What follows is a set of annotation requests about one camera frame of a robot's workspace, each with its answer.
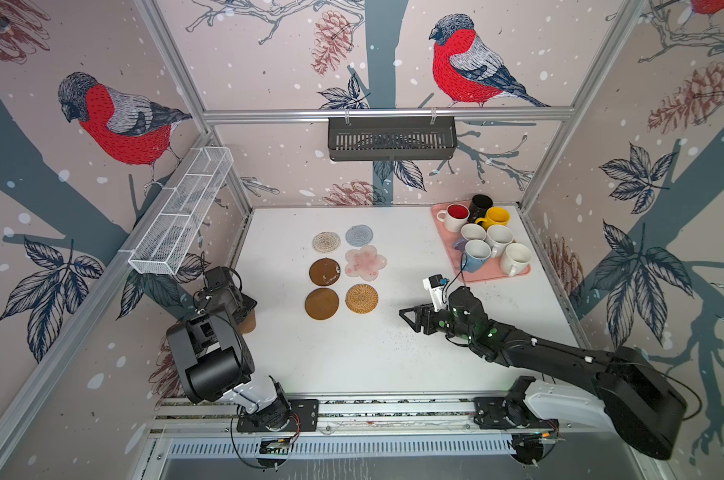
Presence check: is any light blue mug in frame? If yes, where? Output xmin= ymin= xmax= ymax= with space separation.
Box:
xmin=460 ymin=239 xmax=492 ymax=273

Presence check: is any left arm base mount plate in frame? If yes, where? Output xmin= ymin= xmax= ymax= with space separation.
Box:
xmin=235 ymin=399 xmax=319 ymax=433

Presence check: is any aluminium front rail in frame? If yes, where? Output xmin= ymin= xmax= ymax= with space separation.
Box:
xmin=154 ymin=395 xmax=479 ymax=435

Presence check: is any yellow mug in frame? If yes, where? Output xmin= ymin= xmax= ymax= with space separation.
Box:
xmin=474 ymin=207 xmax=511 ymax=230

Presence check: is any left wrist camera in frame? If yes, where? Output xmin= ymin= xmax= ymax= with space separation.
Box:
xmin=204 ymin=266 xmax=242 ymax=295

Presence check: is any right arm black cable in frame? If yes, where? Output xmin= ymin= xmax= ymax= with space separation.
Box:
xmin=443 ymin=251 xmax=469 ymax=295

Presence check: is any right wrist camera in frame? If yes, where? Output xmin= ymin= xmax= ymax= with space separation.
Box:
xmin=423 ymin=274 xmax=448 ymax=312

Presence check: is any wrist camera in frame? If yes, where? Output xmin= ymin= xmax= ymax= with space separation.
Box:
xmin=204 ymin=266 xmax=242 ymax=295
xmin=423 ymin=274 xmax=448 ymax=312

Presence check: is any dark brown scratched round coaster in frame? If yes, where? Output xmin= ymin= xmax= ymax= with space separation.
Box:
xmin=309 ymin=258 xmax=342 ymax=287

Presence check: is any white mesh wire shelf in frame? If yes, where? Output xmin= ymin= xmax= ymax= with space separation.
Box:
xmin=128 ymin=146 xmax=233 ymax=275

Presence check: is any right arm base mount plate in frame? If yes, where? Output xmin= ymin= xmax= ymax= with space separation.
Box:
xmin=473 ymin=397 xmax=559 ymax=431

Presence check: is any white mug red inside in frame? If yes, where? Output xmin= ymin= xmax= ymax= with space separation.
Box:
xmin=435 ymin=203 xmax=470 ymax=233

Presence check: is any pink rectangular tray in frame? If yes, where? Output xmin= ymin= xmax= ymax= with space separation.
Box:
xmin=431 ymin=201 xmax=534 ymax=283

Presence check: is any black hanging wire basket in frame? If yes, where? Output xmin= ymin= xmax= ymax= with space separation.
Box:
xmin=328 ymin=117 xmax=457 ymax=162

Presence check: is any brown wooden round coaster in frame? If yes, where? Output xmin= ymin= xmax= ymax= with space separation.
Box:
xmin=304 ymin=287 xmax=340 ymax=321

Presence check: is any small white cup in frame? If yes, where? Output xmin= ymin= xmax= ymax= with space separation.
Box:
xmin=460 ymin=223 xmax=486 ymax=241

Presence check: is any beige woven round coaster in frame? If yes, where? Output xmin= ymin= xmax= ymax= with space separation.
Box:
xmin=312 ymin=231 xmax=341 ymax=253

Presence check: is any white mug front right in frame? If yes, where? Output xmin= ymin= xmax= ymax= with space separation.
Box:
xmin=500 ymin=242 xmax=532 ymax=277

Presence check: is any rattan woven round coaster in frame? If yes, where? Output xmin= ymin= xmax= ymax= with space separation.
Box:
xmin=345 ymin=284 xmax=379 ymax=314

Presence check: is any blue woven round coaster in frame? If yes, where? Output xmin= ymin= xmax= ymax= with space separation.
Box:
xmin=345 ymin=224 xmax=374 ymax=248

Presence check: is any white mug centre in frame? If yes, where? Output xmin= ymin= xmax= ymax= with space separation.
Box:
xmin=485 ymin=224 xmax=514 ymax=258

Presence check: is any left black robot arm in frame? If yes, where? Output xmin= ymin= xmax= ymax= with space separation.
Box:
xmin=166 ymin=266 xmax=293 ymax=431

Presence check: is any black mug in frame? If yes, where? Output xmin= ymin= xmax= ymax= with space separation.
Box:
xmin=468 ymin=194 xmax=494 ymax=223

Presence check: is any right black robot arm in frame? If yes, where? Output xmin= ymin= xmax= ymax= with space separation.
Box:
xmin=399 ymin=287 xmax=687 ymax=460

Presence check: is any pink flower resin coaster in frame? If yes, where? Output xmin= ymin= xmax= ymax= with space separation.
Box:
xmin=344 ymin=245 xmax=387 ymax=282

